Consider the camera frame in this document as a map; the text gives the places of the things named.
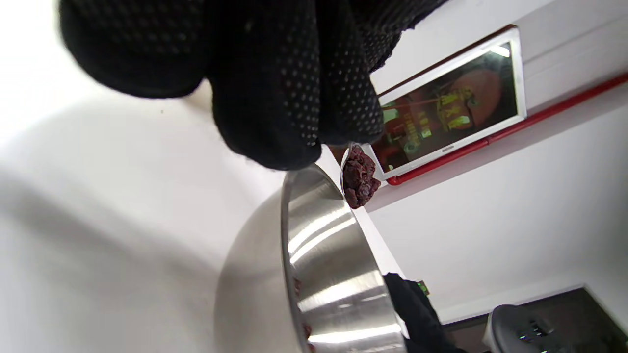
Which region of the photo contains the person's left hand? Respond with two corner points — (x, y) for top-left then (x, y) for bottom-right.
(58, 0), (449, 171)

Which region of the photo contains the person's right hand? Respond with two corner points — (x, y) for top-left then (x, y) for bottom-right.
(383, 273), (467, 353)

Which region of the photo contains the steel mixing bowl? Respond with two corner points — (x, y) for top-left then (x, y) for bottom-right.
(213, 164), (409, 353)

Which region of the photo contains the gray hand controller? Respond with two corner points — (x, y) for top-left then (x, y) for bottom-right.
(483, 304), (616, 353)

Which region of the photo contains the red pipe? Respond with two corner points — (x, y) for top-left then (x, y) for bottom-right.
(387, 73), (628, 186)

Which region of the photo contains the glass-door fire hose cabinet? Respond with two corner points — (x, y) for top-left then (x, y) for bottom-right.
(370, 25), (528, 181)

